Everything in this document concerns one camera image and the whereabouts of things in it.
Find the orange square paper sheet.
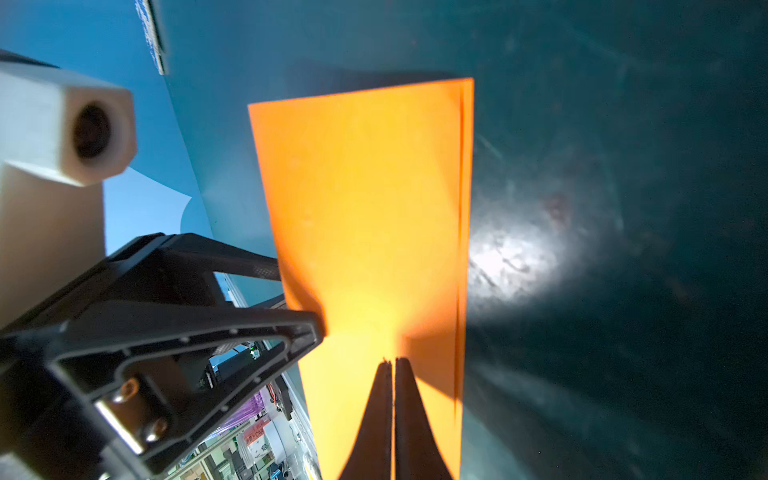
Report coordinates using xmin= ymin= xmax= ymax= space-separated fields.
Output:
xmin=248 ymin=78 xmax=475 ymax=479

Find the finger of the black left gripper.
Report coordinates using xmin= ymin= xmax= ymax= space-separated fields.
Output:
xmin=101 ymin=233 xmax=281 ymax=300

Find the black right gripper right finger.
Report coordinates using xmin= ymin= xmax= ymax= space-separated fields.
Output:
xmin=394 ymin=357 xmax=452 ymax=480

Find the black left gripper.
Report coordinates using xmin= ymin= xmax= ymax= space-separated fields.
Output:
xmin=1 ymin=259 xmax=324 ymax=479

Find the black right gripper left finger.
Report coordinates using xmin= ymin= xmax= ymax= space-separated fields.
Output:
xmin=340 ymin=361 xmax=393 ymax=480

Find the blue dotted glove left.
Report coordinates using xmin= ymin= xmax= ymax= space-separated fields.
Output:
xmin=134 ymin=0 xmax=166 ymax=76

